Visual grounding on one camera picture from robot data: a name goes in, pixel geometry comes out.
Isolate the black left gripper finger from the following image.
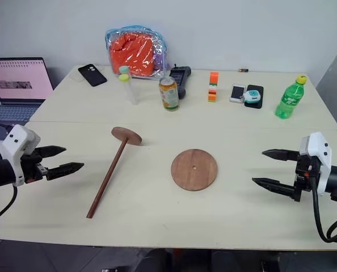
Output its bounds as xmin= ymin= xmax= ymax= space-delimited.
xmin=35 ymin=145 xmax=67 ymax=159
xmin=47 ymin=162 xmax=85 ymax=182

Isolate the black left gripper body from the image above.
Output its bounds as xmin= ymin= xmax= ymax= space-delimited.
xmin=19 ymin=152 xmax=49 ymax=184

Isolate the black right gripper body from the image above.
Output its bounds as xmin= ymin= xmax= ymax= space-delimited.
xmin=293 ymin=154 xmax=320 ymax=203

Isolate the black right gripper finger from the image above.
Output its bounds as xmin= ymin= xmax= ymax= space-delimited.
xmin=251 ymin=177 xmax=296 ymax=201
xmin=262 ymin=148 xmax=300 ymax=163

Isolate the wooden rod with disc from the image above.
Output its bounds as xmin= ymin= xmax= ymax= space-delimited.
xmin=86 ymin=126 xmax=143 ymax=219

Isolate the round wooden disc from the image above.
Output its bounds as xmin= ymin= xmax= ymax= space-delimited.
xmin=170 ymin=148 xmax=219 ymax=192

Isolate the green plastic soda bottle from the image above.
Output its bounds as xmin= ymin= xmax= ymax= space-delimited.
xmin=275 ymin=75 xmax=309 ymax=120

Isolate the black phone with teal gadget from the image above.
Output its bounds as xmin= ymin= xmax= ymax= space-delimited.
xmin=243 ymin=84 xmax=264 ymax=110

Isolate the teal and white tape measure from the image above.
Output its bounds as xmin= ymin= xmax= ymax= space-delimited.
xmin=239 ymin=89 xmax=262 ymax=104

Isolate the open blue-grey laptop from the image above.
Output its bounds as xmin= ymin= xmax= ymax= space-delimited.
xmin=0 ymin=57 xmax=54 ymax=126

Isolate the white smartphone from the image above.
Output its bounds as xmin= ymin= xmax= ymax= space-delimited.
xmin=228 ymin=83 xmax=247 ymax=104

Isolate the grey panel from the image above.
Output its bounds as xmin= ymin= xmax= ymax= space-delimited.
xmin=315 ymin=36 xmax=337 ymax=131

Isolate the clear tube with yellow cap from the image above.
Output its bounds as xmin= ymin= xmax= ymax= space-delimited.
xmin=118 ymin=74 xmax=140 ymax=106

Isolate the orange green white block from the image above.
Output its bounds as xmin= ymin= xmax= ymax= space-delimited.
xmin=209 ymin=71 xmax=220 ymax=90

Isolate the black handheld device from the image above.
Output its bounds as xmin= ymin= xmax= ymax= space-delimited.
xmin=168 ymin=65 xmax=192 ymax=100

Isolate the orange cloth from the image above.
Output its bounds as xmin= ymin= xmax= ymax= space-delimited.
xmin=109 ymin=32 xmax=156 ymax=78

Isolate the orange and green drink can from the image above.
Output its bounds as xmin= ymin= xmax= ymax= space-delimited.
xmin=158 ymin=76 xmax=180 ymax=112

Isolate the dark rounded shape under table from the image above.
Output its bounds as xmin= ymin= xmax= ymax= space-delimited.
xmin=134 ymin=248 xmax=174 ymax=272

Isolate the purple item in bag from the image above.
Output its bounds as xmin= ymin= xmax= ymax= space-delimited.
xmin=153 ymin=50 xmax=166 ymax=71

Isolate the clear plastic zipper bag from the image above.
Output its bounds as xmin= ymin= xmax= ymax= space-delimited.
xmin=104 ymin=25 xmax=170 ymax=81

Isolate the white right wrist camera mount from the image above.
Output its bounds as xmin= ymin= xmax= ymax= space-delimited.
xmin=299 ymin=131 xmax=333 ymax=197

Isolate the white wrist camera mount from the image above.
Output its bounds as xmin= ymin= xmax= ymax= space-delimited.
xmin=299 ymin=131 xmax=333 ymax=197
xmin=1 ymin=124 xmax=41 ymax=187

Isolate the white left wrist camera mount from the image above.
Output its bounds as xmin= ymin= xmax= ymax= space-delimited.
xmin=1 ymin=124 xmax=41 ymax=187

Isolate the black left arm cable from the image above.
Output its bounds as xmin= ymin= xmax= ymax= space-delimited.
xmin=0 ymin=124 xmax=18 ymax=228

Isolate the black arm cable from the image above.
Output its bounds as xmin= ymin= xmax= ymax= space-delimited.
xmin=311 ymin=169 xmax=337 ymax=244
xmin=0 ymin=124 xmax=18 ymax=228

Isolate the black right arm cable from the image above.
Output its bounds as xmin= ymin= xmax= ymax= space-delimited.
xmin=311 ymin=169 xmax=337 ymax=244

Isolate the black smartphone with camera rings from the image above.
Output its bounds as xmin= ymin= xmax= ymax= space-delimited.
xmin=78 ymin=63 xmax=108 ymax=87

